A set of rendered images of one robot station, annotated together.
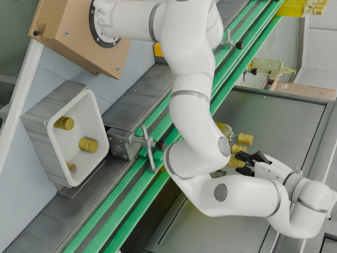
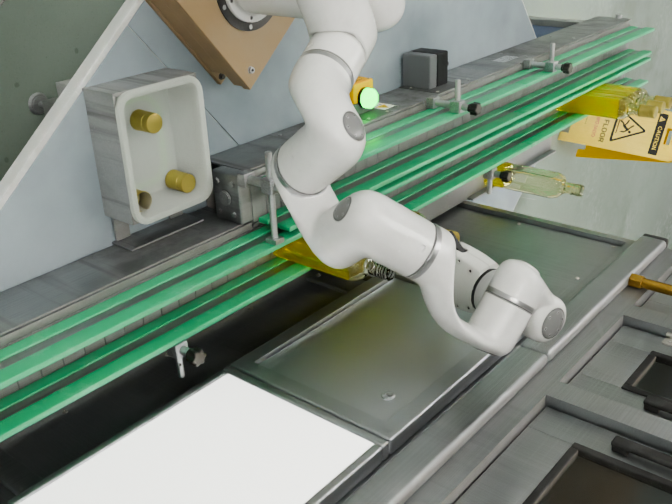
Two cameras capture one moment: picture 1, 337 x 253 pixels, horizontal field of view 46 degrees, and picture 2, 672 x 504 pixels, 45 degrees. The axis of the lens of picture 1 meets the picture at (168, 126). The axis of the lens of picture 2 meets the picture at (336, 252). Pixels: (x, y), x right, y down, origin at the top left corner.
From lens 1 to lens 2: 0.51 m
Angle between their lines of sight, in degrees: 13
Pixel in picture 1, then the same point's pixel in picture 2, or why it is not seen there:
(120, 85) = (257, 119)
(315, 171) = not seen: hidden behind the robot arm
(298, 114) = (568, 252)
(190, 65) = (330, 12)
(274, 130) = not seen: hidden behind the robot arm
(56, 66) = (157, 39)
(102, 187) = (185, 246)
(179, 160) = (290, 151)
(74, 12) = not seen: outside the picture
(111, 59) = (241, 49)
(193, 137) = (308, 100)
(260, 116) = (499, 246)
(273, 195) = (427, 234)
